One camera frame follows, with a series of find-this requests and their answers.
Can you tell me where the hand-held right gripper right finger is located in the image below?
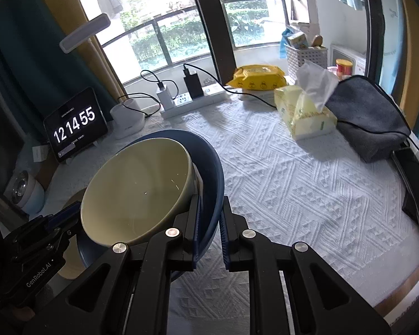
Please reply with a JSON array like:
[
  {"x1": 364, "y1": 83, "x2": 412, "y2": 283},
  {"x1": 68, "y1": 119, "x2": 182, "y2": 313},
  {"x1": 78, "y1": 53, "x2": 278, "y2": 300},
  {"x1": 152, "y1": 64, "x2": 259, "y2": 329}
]
[{"x1": 221, "y1": 195, "x2": 393, "y2": 335}]

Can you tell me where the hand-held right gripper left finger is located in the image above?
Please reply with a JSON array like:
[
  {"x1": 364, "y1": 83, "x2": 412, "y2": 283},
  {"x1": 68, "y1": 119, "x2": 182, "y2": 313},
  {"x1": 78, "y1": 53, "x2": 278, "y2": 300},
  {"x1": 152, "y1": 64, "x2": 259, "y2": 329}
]
[{"x1": 21, "y1": 193, "x2": 203, "y2": 335}]

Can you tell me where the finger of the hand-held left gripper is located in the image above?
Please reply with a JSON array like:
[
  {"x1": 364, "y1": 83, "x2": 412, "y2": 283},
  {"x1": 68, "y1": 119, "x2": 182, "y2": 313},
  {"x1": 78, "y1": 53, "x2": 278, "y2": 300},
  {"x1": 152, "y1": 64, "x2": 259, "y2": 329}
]
[
  {"x1": 10, "y1": 223, "x2": 79, "y2": 263},
  {"x1": 31, "y1": 200, "x2": 82, "y2": 233}
]

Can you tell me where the cream bowl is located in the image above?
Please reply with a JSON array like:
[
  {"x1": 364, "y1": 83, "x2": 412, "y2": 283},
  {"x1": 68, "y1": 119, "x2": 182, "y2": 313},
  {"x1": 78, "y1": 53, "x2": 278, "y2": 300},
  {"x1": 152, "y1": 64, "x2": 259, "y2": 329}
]
[{"x1": 80, "y1": 138, "x2": 196, "y2": 247}]

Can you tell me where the large blue bowl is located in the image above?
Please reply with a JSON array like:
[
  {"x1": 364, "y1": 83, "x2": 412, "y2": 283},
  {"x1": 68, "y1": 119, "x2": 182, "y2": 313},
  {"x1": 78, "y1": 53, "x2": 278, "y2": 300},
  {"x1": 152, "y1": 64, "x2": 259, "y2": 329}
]
[{"x1": 76, "y1": 129, "x2": 226, "y2": 281}]

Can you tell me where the white device with steel bowl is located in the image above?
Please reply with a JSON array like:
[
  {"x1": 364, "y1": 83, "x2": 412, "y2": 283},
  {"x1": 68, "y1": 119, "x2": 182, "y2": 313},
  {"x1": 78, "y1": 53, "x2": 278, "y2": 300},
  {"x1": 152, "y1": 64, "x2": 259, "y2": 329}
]
[{"x1": 10, "y1": 170, "x2": 45, "y2": 215}]

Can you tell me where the small white box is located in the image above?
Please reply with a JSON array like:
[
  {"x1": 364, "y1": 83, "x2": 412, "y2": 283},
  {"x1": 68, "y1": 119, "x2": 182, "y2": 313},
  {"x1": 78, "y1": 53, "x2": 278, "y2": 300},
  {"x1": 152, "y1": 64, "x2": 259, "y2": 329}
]
[{"x1": 32, "y1": 145, "x2": 49, "y2": 163}]

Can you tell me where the white textured tablecloth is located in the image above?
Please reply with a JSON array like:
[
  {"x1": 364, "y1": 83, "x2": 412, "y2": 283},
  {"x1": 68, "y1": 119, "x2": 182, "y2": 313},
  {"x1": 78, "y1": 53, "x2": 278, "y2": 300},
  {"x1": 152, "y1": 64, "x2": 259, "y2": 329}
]
[{"x1": 49, "y1": 89, "x2": 419, "y2": 335}]

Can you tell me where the tablet clock display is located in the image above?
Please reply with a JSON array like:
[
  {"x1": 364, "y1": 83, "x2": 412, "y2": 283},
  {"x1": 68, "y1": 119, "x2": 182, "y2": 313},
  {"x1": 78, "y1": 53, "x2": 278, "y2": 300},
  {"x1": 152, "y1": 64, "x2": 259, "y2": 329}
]
[{"x1": 43, "y1": 87, "x2": 109, "y2": 164}]

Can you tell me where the white power strip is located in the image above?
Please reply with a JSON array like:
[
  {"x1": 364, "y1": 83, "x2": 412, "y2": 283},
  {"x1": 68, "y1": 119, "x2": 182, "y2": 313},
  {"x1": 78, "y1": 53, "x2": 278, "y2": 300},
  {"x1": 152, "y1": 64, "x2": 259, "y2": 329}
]
[{"x1": 161, "y1": 85, "x2": 229, "y2": 119}]

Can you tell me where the white charger plug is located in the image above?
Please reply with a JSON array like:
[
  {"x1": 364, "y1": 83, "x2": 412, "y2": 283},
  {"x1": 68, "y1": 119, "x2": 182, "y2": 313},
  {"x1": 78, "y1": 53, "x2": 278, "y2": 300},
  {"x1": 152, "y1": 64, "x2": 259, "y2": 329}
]
[{"x1": 156, "y1": 83, "x2": 175, "y2": 109}]

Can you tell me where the yellow tissue pack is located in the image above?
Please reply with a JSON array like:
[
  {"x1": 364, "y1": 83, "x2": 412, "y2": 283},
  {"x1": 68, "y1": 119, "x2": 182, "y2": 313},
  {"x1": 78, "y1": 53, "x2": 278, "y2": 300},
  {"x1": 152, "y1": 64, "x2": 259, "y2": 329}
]
[{"x1": 274, "y1": 60, "x2": 339, "y2": 141}]

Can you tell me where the yellow curtain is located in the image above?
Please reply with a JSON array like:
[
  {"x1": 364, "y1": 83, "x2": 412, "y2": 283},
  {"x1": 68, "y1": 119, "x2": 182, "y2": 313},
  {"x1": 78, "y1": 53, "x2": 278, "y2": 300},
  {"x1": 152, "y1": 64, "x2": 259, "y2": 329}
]
[
  {"x1": 394, "y1": 0, "x2": 419, "y2": 112},
  {"x1": 35, "y1": 0, "x2": 126, "y2": 98}
]

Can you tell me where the black charger plug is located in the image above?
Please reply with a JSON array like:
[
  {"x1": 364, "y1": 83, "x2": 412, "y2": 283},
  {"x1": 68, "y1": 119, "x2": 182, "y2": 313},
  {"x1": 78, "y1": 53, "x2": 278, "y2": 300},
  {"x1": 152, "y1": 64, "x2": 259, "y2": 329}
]
[{"x1": 183, "y1": 70, "x2": 204, "y2": 99}]

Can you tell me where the yellow wipes pack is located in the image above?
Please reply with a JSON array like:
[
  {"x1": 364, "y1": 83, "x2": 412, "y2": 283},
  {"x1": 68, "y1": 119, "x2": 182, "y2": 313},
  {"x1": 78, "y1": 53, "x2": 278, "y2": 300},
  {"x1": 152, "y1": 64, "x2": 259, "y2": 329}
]
[{"x1": 226, "y1": 64, "x2": 287, "y2": 89}]

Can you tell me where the teal curtain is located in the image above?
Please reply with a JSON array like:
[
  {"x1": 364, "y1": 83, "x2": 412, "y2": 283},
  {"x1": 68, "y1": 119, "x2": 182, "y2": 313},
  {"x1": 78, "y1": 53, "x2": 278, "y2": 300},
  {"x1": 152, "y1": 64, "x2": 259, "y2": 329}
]
[{"x1": 0, "y1": 0, "x2": 116, "y2": 137}]

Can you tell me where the white desk lamp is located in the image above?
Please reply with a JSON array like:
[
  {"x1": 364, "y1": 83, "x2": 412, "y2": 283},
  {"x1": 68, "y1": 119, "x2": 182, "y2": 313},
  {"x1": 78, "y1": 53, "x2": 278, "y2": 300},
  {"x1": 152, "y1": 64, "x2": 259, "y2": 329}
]
[{"x1": 59, "y1": 13, "x2": 145, "y2": 140}]

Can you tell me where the grey folded cloth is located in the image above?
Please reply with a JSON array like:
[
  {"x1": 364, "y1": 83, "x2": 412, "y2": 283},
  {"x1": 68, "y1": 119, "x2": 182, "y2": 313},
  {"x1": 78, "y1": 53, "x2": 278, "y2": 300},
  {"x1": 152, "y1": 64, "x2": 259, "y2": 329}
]
[{"x1": 325, "y1": 75, "x2": 412, "y2": 163}]

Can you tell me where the black flat device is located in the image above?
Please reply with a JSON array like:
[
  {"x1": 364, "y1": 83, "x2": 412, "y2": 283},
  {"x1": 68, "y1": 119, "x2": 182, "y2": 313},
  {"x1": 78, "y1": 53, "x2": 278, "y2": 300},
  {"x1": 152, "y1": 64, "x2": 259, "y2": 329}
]
[{"x1": 391, "y1": 147, "x2": 419, "y2": 236}]

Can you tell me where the white plastic basket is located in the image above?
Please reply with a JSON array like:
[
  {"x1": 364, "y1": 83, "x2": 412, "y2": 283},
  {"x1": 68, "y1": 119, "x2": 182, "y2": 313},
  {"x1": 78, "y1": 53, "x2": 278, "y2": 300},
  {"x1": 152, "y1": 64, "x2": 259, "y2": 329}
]
[{"x1": 284, "y1": 44, "x2": 328, "y2": 82}]

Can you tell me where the blue plastic bag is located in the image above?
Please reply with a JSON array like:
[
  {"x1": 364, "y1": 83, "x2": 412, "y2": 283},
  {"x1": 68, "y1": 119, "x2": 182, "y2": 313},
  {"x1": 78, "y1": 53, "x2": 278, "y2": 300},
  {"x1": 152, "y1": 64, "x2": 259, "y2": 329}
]
[{"x1": 280, "y1": 28, "x2": 297, "y2": 60}]

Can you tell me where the yellow snack box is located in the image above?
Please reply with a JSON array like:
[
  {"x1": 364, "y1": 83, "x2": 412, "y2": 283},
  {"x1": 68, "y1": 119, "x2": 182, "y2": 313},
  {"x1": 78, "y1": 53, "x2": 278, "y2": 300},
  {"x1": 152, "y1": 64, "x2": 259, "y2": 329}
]
[{"x1": 287, "y1": 31, "x2": 310, "y2": 50}]

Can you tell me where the white appliance box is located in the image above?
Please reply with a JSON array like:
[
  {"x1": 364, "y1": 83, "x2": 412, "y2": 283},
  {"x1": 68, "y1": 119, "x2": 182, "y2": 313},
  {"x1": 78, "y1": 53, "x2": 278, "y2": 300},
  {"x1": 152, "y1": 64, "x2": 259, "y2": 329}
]
[{"x1": 330, "y1": 44, "x2": 367, "y2": 77}]

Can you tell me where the dark window frame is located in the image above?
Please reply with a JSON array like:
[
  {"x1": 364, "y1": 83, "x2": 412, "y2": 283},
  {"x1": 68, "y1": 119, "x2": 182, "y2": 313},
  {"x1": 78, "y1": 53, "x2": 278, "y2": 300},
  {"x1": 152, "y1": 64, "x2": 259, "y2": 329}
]
[{"x1": 187, "y1": 0, "x2": 238, "y2": 84}]

